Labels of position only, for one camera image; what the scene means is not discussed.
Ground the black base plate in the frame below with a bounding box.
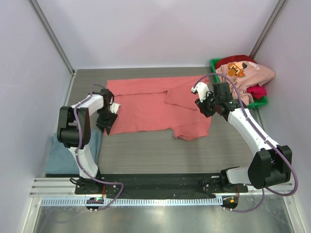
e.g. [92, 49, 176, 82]
[75, 173, 248, 199]

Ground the red t-shirt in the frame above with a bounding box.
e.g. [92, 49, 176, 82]
[215, 55, 266, 100]

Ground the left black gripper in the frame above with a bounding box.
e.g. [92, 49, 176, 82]
[97, 107, 118, 134]

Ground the green plastic bin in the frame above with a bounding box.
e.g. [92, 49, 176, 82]
[210, 58, 268, 109]

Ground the slotted cable duct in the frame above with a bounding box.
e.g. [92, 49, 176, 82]
[40, 196, 223, 207]

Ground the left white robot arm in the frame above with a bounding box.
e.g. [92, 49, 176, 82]
[57, 87, 120, 194]

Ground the right aluminium corner post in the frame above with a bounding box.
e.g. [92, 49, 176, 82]
[249, 0, 288, 59]

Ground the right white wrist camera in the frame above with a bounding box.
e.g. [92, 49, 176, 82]
[191, 82, 209, 102]

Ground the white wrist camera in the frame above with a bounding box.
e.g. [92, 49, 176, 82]
[109, 102, 121, 114]
[191, 82, 209, 102]

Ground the aluminium front rail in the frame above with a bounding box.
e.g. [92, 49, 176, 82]
[30, 178, 294, 197]

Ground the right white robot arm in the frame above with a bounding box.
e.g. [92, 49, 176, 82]
[191, 82, 292, 192]

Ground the salmon pink t-shirt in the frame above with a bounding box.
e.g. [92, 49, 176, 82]
[107, 76, 211, 141]

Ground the folded blue t-shirt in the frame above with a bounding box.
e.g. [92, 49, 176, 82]
[44, 130, 102, 175]

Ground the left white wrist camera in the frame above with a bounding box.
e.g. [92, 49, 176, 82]
[109, 102, 121, 114]

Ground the left aluminium corner post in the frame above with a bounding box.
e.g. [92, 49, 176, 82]
[28, 0, 75, 76]

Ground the aluminium corner post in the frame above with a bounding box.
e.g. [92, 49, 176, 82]
[249, 0, 288, 59]
[28, 0, 75, 76]

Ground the light pink printed t-shirt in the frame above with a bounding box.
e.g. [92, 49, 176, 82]
[216, 61, 276, 105]

